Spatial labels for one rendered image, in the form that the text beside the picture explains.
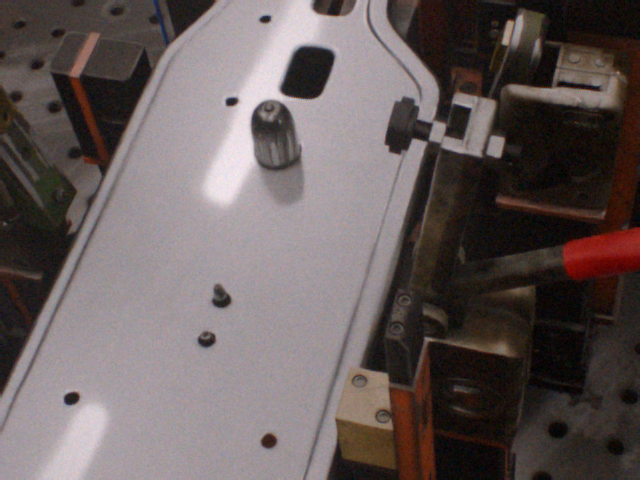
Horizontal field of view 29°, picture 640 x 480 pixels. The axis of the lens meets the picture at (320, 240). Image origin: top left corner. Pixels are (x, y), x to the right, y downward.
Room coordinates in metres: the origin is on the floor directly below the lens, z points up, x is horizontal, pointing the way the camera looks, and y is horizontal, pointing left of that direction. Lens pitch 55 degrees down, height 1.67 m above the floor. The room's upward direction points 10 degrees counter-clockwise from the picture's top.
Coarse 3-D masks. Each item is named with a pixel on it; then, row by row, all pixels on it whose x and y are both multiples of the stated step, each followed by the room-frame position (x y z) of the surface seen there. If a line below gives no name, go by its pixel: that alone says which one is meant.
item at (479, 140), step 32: (416, 128) 0.38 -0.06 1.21; (448, 128) 0.38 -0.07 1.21; (480, 128) 0.37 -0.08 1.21; (448, 160) 0.36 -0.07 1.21; (480, 160) 0.36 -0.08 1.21; (512, 160) 0.36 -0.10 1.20; (448, 192) 0.36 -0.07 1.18; (448, 224) 0.36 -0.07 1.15; (416, 256) 0.37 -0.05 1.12; (448, 256) 0.36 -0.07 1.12; (416, 288) 0.37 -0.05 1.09; (448, 288) 0.36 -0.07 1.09
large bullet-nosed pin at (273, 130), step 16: (256, 112) 0.56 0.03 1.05; (272, 112) 0.55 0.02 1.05; (288, 112) 0.56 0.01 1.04; (256, 128) 0.55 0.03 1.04; (272, 128) 0.54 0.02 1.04; (288, 128) 0.55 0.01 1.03; (256, 144) 0.55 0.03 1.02; (272, 144) 0.54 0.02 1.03; (288, 144) 0.54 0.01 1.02; (272, 160) 0.54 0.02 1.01; (288, 160) 0.54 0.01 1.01
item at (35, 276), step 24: (0, 192) 0.54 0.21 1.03; (0, 216) 0.54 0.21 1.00; (0, 240) 0.54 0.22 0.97; (24, 240) 0.54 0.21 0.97; (48, 240) 0.55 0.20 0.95; (0, 264) 0.55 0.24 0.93; (24, 264) 0.54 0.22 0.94; (48, 264) 0.54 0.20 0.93; (0, 288) 0.57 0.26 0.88; (24, 288) 0.55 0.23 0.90; (48, 288) 0.54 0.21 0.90; (0, 312) 0.57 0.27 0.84; (24, 312) 0.55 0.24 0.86; (24, 336) 0.56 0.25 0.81
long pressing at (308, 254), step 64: (256, 0) 0.71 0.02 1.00; (384, 0) 0.68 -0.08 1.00; (192, 64) 0.65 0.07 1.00; (256, 64) 0.64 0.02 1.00; (384, 64) 0.62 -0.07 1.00; (128, 128) 0.60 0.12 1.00; (192, 128) 0.59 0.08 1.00; (320, 128) 0.57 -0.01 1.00; (384, 128) 0.56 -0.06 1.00; (128, 192) 0.54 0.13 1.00; (192, 192) 0.53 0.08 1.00; (256, 192) 0.52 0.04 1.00; (320, 192) 0.51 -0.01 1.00; (384, 192) 0.51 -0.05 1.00; (64, 256) 0.50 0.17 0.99; (128, 256) 0.49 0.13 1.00; (192, 256) 0.48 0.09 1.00; (256, 256) 0.47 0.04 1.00; (320, 256) 0.46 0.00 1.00; (384, 256) 0.45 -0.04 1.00; (64, 320) 0.45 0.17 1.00; (128, 320) 0.44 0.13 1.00; (192, 320) 0.43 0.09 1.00; (256, 320) 0.42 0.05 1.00; (320, 320) 0.41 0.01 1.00; (64, 384) 0.40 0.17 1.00; (128, 384) 0.39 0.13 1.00; (192, 384) 0.38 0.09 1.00; (256, 384) 0.38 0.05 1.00; (320, 384) 0.37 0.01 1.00; (0, 448) 0.36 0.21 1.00; (64, 448) 0.35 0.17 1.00; (128, 448) 0.35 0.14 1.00; (192, 448) 0.34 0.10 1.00; (256, 448) 0.33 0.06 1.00; (320, 448) 0.32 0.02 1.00
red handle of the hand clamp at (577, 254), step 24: (576, 240) 0.36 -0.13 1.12; (600, 240) 0.35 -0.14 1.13; (624, 240) 0.34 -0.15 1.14; (480, 264) 0.38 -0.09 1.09; (504, 264) 0.37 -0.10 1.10; (528, 264) 0.36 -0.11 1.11; (552, 264) 0.35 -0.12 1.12; (576, 264) 0.34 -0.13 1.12; (600, 264) 0.34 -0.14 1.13; (624, 264) 0.33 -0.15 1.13; (456, 288) 0.37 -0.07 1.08; (480, 288) 0.37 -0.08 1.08; (504, 288) 0.36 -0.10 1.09
